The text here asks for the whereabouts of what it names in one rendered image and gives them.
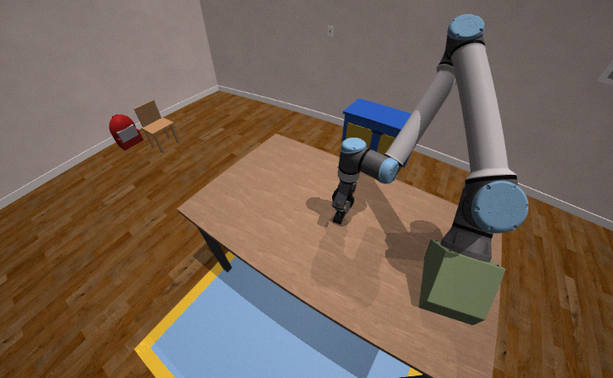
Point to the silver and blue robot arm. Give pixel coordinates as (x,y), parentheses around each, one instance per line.
(489,202)

